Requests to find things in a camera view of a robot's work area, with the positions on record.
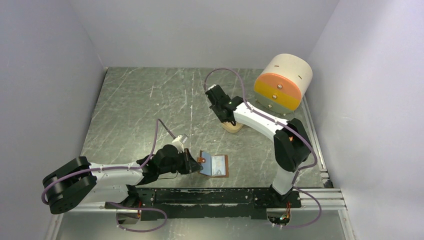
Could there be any beige plastic tray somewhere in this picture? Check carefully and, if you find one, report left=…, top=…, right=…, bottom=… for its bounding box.
left=221, top=122, right=244, bottom=134

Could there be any brown leather card holder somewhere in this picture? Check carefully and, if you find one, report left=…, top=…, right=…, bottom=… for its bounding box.
left=197, top=150, right=229, bottom=178

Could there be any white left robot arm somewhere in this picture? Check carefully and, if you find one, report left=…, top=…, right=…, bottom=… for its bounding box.
left=41, top=144, right=203, bottom=215

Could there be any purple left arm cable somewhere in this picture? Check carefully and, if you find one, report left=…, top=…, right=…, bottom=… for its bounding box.
left=41, top=118, right=178, bottom=233

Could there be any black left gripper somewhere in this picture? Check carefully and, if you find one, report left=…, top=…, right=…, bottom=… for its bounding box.
left=159, top=147, right=203, bottom=175

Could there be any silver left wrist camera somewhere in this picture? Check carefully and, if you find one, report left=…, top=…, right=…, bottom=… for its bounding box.
left=171, top=134, right=189, bottom=153

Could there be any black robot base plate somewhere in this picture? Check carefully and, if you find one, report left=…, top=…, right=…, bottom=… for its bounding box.
left=118, top=187, right=302, bottom=221

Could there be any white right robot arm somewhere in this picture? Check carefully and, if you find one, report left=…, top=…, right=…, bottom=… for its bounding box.
left=205, top=84, right=311, bottom=207

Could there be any round pastel drawer box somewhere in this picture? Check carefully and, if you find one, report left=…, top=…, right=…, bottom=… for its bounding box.
left=253, top=53, right=313, bottom=115

